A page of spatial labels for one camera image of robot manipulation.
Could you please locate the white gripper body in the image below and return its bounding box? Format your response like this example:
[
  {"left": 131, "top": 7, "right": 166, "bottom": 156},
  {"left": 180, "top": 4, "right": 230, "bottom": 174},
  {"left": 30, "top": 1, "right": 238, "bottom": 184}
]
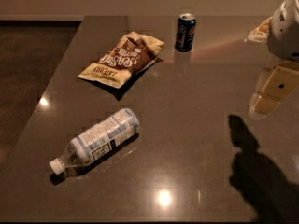
[{"left": 267, "top": 0, "right": 299, "bottom": 61}]

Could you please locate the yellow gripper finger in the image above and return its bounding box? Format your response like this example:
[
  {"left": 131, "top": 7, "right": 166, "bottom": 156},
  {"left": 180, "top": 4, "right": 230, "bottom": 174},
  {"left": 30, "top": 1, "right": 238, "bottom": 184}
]
[
  {"left": 247, "top": 17, "right": 272, "bottom": 43},
  {"left": 249, "top": 61, "right": 299, "bottom": 120}
]

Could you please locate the clear plastic water bottle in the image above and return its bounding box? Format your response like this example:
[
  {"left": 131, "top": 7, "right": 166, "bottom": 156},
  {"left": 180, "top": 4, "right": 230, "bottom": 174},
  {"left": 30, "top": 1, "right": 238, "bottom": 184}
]
[{"left": 50, "top": 108, "right": 140, "bottom": 175}]

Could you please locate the dark blue soda can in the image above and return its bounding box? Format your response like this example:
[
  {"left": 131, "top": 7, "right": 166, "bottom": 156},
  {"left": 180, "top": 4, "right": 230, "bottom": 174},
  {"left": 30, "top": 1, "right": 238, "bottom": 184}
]
[{"left": 175, "top": 13, "right": 196, "bottom": 52}]

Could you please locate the brown chips bag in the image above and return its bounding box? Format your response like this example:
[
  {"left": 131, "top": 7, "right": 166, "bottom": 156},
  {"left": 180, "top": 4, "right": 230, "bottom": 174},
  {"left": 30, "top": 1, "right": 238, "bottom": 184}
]
[{"left": 78, "top": 32, "right": 164, "bottom": 89}]

